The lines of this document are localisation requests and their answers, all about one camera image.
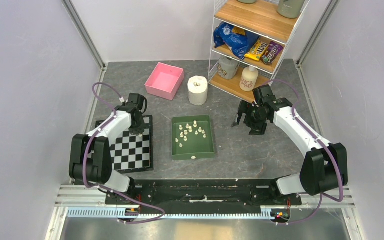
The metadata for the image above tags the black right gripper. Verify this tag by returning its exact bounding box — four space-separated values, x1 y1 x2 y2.
231 99 268 136

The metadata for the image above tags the green plastic tray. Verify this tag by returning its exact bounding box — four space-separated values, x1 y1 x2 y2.
171 115 216 161

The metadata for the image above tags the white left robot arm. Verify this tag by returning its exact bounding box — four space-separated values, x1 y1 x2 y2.
68 93 148 205

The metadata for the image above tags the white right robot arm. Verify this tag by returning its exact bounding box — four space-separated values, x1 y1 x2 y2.
232 85 348 205

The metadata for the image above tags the pink plastic box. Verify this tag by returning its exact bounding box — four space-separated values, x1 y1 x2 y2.
144 62 184 101

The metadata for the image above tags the cream soap bottle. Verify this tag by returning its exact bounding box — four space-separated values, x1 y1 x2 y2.
239 66 259 92

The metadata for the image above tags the grey jug on shelf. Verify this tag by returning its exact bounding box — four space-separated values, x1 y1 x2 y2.
217 57 239 80

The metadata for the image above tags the black white chessboard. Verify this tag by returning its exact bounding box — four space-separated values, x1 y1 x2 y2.
102 115 154 174

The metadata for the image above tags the white toilet paper roll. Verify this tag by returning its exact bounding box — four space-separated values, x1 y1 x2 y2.
187 75 208 106

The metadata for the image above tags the yellow candy bag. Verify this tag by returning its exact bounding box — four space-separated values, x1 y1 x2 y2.
244 37 270 61

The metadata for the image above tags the brown candy bag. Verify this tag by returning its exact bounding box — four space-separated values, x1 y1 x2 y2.
260 41 284 65

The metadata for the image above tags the blue plastic bag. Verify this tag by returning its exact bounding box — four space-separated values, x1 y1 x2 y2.
213 22 260 60

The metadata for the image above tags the grey green top bottle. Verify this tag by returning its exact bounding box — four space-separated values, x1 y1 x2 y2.
277 0 305 19

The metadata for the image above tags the white wire wooden shelf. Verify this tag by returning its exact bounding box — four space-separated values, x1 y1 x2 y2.
208 0 309 103

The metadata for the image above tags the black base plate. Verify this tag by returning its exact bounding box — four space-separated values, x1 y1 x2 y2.
105 178 303 216

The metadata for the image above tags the white cable duct rail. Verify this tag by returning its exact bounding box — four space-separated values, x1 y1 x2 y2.
65 205 279 220

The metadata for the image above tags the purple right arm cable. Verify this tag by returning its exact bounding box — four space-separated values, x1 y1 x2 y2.
266 78 345 227

